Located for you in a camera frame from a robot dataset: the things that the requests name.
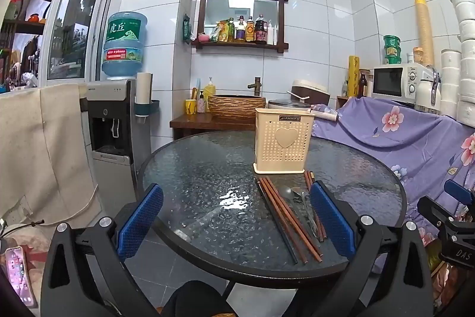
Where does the brown wooden chopstick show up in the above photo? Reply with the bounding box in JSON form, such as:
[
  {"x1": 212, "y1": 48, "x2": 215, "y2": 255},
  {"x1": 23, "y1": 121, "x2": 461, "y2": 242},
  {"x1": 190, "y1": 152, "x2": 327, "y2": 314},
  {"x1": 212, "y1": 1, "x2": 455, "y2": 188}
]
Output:
[
  {"x1": 266, "y1": 176, "x2": 324, "y2": 259},
  {"x1": 304, "y1": 171, "x2": 324, "y2": 242},
  {"x1": 259, "y1": 178, "x2": 308, "y2": 264},
  {"x1": 263, "y1": 177, "x2": 321, "y2": 261},
  {"x1": 309, "y1": 171, "x2": 328, "y2": 239}
]

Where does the white kettle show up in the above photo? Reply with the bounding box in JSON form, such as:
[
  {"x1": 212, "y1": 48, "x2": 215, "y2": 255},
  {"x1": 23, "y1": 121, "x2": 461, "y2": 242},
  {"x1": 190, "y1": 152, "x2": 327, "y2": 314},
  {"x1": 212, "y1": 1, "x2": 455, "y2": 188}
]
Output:
[{"x1": 415, "y1": 67, "x2": 442, "y2": 113}]

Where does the metal spoon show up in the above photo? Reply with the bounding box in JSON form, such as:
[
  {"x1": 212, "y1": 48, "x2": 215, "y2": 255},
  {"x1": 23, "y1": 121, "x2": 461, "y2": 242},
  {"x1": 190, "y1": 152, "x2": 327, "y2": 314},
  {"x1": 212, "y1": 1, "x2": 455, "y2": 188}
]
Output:
[
  {"x1": 278, "y1": 185, "x2": 319, "y2": 241},
  {"x1": 292, "y1": 187, "x2": 322, "y2": 238}
]

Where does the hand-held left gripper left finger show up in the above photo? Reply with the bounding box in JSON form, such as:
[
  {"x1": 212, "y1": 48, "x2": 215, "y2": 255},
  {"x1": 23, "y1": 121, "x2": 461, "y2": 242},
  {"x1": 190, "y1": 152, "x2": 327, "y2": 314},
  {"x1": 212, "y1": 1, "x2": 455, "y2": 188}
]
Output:
[{"x1": 40, "y1": 183, "x2": 164, "y2": 317}]

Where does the yellow cylinder bottle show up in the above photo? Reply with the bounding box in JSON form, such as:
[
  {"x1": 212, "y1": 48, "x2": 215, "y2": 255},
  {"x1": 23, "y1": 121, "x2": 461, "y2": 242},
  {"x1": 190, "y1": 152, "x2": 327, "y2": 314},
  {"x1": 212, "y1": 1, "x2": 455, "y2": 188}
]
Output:
[{"x1": 348, "y1": 56, "x2": 360, "y2": 97}]

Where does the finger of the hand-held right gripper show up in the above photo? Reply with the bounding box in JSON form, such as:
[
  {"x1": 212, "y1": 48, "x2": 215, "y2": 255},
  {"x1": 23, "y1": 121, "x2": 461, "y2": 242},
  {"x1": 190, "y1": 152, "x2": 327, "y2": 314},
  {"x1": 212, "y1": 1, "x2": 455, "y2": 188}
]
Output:
[
  {"x1": 417, "y1": 195, "x2": 455, "y2": 228},
  {"x1": 444, "y1": 179, "x2": 475, "y2": 208}
]

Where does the yellow soap dispenser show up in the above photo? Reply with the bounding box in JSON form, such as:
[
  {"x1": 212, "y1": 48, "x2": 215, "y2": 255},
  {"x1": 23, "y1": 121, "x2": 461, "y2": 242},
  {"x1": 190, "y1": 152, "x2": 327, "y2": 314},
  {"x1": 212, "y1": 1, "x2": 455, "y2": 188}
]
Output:
[{"x1": 203, "y1": 77, "x2": 216, "y2": 101}]

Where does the pink patterned cushion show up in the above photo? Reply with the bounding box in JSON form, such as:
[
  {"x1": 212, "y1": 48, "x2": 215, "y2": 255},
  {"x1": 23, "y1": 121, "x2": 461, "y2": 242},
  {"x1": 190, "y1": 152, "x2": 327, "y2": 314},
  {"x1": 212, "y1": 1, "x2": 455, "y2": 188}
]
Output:
[{"x1": 0, "y1": 230, "x2": 56, "y2": 317}]

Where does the person's leg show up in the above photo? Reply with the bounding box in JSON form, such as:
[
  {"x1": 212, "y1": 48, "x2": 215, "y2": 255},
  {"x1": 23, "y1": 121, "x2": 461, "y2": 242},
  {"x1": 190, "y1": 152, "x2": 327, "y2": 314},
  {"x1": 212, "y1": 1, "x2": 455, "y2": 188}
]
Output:
[{"x1": 161, "y1": 280, "x2": 238, "y2": 317}]

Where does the white brown rice cooker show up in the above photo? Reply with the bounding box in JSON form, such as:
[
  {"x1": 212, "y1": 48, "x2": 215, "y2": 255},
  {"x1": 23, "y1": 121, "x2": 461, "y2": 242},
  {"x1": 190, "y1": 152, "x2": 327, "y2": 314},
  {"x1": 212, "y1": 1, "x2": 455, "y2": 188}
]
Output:
[{"x1": 290, "y1": 80, "x2": 330, "y2": 106}]

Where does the smartphone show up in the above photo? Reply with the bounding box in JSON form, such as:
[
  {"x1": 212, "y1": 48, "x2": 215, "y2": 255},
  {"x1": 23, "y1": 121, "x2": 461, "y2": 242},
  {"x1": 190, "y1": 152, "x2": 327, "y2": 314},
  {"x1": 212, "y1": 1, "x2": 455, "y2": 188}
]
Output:
[{"x1": 5, "y1": 246, "x2": 38, "y2": 308}]

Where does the beige cloth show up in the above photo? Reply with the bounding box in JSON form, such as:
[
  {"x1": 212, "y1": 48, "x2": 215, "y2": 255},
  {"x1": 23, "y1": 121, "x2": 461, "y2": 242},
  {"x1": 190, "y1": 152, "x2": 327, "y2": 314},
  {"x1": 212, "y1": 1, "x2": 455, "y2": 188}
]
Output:
[{"x1": 0, "y1": 84, "x2": 102, "y2": 225}]

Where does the purple floral cloth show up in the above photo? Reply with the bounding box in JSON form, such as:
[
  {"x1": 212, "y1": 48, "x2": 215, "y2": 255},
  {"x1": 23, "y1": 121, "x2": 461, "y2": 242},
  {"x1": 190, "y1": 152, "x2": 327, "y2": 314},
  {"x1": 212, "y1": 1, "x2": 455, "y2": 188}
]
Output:
[{"x1": 312, "y1": 96, "x2": 475, "y2": 266}]

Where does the black chopstick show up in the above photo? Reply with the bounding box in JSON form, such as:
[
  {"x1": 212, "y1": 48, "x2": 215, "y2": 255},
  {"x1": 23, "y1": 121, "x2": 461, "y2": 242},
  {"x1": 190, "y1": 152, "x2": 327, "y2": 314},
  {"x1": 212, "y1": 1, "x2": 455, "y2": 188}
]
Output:
[{"x1": 255, "y1": 178, "x2": 299, "y2": 264}]

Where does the beige plastic utensil holder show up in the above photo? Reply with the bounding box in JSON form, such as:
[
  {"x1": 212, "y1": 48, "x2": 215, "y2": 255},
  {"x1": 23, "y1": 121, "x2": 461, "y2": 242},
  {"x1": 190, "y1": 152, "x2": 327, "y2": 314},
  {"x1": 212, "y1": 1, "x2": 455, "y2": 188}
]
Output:
[{"x1": 253, "y1": 108, "x2": 316, "y2": 174}]

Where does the stack of green noodle cups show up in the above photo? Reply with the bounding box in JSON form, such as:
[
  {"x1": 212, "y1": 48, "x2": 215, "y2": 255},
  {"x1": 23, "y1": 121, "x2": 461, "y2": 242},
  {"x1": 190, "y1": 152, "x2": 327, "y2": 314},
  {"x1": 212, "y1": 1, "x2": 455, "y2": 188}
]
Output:
[{"x1": 383, "y1": 35, "x2": 402, "y2": 65}]

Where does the wooden washstand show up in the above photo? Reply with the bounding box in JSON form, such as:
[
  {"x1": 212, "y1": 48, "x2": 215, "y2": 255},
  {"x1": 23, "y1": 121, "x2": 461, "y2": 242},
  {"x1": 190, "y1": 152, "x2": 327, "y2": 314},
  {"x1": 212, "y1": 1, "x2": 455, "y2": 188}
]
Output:
[{"x1": 170, "y1": 113, "x2": 257, "y2": 140}]

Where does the paper cup tube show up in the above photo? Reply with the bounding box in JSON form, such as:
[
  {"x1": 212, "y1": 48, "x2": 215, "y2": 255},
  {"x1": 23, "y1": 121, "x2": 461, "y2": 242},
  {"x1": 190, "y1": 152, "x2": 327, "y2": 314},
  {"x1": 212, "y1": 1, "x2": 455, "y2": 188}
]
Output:
[{"x1": 135, "y1": 72, "x2": 153, "y2": 106}]

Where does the wooden display shelf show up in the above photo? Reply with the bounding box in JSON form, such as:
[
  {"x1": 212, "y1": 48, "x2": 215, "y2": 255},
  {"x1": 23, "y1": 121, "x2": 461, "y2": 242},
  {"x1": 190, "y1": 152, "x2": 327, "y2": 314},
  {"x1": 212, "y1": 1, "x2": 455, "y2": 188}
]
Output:
[{"x1": 0, "y1": 0, "x2": 71, "y2": 91}]

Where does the round glass table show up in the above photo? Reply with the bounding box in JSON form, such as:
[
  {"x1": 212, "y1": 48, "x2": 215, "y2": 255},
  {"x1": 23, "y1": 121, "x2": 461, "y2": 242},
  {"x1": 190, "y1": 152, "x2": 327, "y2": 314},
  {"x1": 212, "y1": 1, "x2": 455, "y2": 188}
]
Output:
[{"x1": 137, "y1": 130, "x2": 407, "y2": 303}]

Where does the white microwave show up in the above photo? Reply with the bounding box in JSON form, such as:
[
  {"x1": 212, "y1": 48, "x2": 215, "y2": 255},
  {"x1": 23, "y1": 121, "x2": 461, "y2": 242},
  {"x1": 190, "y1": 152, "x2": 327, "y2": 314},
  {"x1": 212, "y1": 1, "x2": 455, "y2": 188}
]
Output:
[{"x1": 372, "y1": 64, "x2": 433, "y2": 103}]

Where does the blue water jug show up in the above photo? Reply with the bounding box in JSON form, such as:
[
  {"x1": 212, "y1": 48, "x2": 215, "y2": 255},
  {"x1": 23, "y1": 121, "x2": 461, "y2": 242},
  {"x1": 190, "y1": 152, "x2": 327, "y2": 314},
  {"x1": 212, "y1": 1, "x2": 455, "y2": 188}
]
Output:
[{"x1": 102, "y1": 12, "x2": 148, "y2": 80}]

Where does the teal cup holder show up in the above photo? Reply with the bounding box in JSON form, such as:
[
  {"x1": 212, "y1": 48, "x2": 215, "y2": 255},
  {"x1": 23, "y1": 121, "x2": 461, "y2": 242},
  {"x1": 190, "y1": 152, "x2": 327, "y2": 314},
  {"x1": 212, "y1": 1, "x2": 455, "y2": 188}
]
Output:
[{"x1": 134, "y1": 100, "x2": 160, "y2": 117}]

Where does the brown woven wash basin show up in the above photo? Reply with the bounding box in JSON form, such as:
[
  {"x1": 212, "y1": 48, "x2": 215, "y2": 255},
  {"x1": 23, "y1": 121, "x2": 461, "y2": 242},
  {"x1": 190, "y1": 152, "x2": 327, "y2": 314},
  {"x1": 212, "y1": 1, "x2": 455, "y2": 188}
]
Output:
[{"x1": 208, "y1": 94, "x2": 267, "y2": 119}]

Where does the grey water dispenser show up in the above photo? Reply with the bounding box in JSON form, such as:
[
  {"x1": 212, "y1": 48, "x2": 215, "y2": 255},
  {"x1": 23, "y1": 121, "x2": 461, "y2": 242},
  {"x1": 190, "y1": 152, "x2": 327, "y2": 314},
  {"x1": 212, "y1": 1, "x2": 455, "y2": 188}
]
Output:
[{"x1": 86, "y1": 78, "x2": 138, "y2": 217}]

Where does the sliding window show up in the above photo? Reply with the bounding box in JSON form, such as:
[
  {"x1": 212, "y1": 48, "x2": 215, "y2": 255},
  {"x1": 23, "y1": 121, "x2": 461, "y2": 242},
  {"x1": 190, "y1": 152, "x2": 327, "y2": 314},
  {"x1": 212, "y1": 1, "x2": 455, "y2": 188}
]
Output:
[{"x1": 39, "y1": 0, "x2": 118, "y2": 82}]

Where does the tall stack of paper cups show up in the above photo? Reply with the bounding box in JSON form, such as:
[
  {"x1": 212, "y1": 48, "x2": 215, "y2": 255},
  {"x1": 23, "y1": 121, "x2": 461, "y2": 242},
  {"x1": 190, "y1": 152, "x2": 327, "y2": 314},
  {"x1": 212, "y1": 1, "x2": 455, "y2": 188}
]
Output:
[{"x1": 414, "y1": 0, "x2": 435, "y2": 67}]

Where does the stack of white paper bowls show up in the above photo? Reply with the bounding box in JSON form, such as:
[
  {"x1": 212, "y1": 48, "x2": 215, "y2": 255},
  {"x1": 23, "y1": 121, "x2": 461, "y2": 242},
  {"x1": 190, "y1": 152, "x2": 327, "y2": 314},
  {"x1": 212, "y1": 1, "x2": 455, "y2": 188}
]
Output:
[{"x1": 441, "y1": 0, "x2": 475, "y2": 124}]

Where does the large dark sauce bottle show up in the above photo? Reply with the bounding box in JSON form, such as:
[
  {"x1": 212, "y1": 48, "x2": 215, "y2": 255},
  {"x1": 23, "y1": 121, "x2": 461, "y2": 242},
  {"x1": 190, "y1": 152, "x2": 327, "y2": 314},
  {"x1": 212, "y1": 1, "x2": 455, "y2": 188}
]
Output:
[{"x1": 254, "y1": 14, "x2": 268, "y2": 44}]

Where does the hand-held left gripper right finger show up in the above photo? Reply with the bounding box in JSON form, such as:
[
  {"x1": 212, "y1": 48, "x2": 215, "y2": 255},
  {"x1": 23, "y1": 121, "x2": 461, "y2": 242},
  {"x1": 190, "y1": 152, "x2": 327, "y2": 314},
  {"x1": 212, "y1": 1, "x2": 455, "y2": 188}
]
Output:
[{"x1": 289, "y1": 180, "x2": 435, "y2": 317}]

